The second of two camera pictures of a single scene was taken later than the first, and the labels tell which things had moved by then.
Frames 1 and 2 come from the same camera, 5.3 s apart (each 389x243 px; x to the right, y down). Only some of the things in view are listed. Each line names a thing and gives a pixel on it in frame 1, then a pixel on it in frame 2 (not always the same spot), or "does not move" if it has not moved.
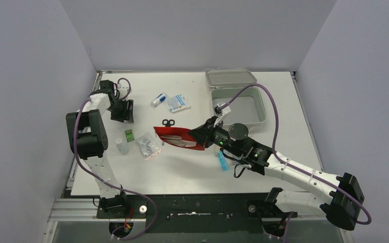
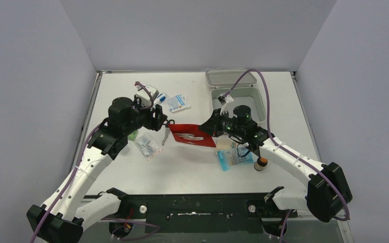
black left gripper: (122, 111) -> (158, 117)
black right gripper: (201, 133) -> (211, 127)
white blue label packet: (177, 102) does not move
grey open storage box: (249, 109) does not move
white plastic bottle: (123, 148) does not move
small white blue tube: (160, 98) does not move
